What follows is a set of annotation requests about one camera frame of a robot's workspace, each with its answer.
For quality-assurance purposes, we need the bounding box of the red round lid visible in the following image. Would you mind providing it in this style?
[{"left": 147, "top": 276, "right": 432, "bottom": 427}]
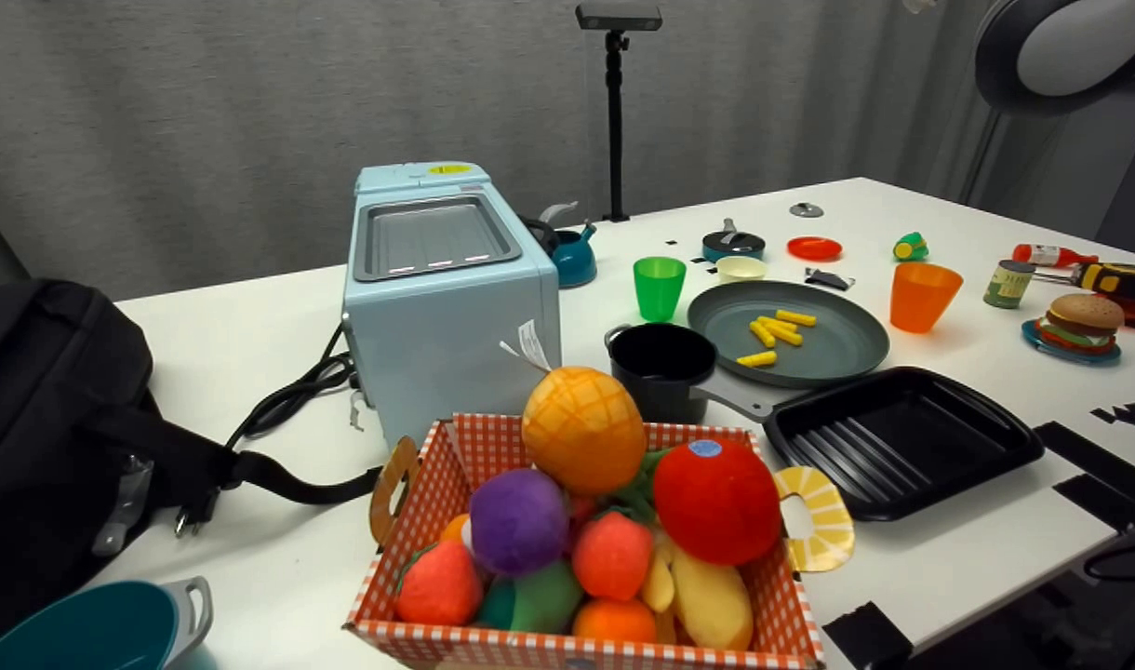
[{"left": 786, "top": 234, "right": 847, "bottom": 265}]

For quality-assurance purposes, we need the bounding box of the orange plastic cup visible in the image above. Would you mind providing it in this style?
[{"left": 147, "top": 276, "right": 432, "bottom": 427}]
[{"left": 886, "top": 260, "right": 969, "bottom": 338}]

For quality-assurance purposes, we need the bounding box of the red ketchup bottle toy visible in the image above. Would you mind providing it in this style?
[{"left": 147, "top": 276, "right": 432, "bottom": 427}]
[{"left": 1007, "top": 241, "right": 1099, "bottom": 283}]

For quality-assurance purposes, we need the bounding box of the small teal plate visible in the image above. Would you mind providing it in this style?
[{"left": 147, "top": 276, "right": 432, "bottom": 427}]
[{"left": 1019, "top": 316, "right": 1125, "bottom": 369}]

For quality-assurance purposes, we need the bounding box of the dark brown yellow container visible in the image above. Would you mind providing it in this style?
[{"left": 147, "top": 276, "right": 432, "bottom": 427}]
[{"left": 1080, "top": 257, "right": 1135, "bottom": 330}]

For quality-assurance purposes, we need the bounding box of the teal pot with handles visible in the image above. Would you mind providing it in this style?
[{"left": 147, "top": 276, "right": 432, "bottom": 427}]
[{"left": 0, "top": 574, "right": 221, "bottom": 670}]

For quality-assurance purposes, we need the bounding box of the orange plush pineapple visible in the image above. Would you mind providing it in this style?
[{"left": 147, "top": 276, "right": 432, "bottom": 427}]
[{"left": 521, "top": 361, "right": 650, "bottom": 500}]

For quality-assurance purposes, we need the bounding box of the red-orange plush peach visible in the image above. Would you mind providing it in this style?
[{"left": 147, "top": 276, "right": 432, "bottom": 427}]
[
  {"left": 396, "top": 535, "right": 489, "bottom": 631},
  {"left": 570, "top": 512, "right": 659, "bottom": 608}
]

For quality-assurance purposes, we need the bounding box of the grey curtain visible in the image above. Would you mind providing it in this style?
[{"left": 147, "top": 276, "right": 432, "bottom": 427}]
[{"left": 0, "top": 0, "right": 1059, "bottom": 306}]

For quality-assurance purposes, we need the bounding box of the small toy can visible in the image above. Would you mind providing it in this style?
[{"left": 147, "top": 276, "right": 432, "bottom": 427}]
[{"left": 980, "top": 257, "right": 1038, "bottom": 314}]

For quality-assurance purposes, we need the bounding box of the black power cable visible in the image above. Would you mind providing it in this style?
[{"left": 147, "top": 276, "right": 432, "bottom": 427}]
[{"left": 224, "top": 316, "right": 361, "bottom": 454}]

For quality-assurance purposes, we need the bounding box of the black grill tray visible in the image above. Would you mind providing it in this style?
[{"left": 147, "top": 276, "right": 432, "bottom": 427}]
[{"left": 764, "top": 364, "right": 1050, "bottom": 521}]

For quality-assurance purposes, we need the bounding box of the red plush tomato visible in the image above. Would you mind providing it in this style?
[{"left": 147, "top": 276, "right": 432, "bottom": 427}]
[{"left": 650, "top": 433, "right": 786, "bottom": 569}]

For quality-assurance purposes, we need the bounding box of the small black pot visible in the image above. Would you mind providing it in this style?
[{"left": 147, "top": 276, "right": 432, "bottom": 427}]
[{"left": 601, "top": 319, "right": 778, "bottom": 423}]

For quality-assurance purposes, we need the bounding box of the light blue toaster oven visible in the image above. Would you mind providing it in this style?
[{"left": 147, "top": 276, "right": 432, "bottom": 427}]
[{"left": 337, "top": 155, "right": 567, "bottom": 446}]

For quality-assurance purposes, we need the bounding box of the small cream bowl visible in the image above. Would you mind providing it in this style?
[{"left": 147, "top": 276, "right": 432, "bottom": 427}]
[{"left": 716, "top": 253, "right": 769, "bottom": 287}]

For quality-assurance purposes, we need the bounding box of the green yellow toy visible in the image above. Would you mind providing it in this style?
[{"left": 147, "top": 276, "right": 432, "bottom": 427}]
[{"left": 890, "top": 229, "right": 934, "bottom": 270}]

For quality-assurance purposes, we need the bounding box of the yellow plush banana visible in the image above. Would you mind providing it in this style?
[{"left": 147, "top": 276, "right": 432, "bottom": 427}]
[{"left": 644, "top": 544, "right": 760, "bottom": 651}]

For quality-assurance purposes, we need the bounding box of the yellow pineapple slice toy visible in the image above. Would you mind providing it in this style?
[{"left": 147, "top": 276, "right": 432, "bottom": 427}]
[{"left": 769, "top": 461, "right": 861, "bottom": 577}]

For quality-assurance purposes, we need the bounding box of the teal toy kettle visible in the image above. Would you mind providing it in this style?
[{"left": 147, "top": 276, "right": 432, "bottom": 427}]
[{"left": 521, "top": 199, "right": 601, "bottom": 296}]

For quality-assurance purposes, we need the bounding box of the purple plush fruit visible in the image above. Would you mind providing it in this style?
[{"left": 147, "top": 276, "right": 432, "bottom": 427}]
[{"left": 464, "top": 467, "right": 574, "bottom": 581}]

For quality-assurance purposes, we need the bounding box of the orange plush fruit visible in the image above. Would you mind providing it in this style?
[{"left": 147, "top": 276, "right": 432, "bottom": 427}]
[{"left": 574, "top": 597, "right": 661, "bottom": 649}]

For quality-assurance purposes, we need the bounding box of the black camera stand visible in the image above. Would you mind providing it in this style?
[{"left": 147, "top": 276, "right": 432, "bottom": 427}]
[{"left": 574, "top": 0, "right": 665, "bottom": 229}]

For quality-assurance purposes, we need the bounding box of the toy burger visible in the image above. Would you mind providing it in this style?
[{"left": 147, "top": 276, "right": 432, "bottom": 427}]
[{"left": 1033, "top": 289, "right": 1126, "bottom": 361}]

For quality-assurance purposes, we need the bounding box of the green plush fruit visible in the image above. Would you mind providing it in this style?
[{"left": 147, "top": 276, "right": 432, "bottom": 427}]
[{"left": 477, "top": 559, "right": 584, "bottom": 634}]

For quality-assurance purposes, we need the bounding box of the grey plate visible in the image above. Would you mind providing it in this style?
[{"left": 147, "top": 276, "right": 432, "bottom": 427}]
[{"left": 685, "top": 280, "right": 892, "bottom": 391}]

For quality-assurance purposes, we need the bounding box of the green plastic cup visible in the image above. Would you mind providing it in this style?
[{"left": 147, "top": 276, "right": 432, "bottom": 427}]
[{"left": 630, "top": 253, "right": 691, "bottom": 328}]

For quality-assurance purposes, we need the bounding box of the black backpack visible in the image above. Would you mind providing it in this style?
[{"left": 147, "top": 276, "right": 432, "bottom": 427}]
[{"left": 0, "top": 276, "right": 382, "bottom": 649}]

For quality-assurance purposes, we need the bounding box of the dark bowl with lid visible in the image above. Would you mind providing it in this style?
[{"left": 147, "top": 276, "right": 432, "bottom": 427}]
[{"left": 691, "top": 216, "right": 769, "bottom": 270}]

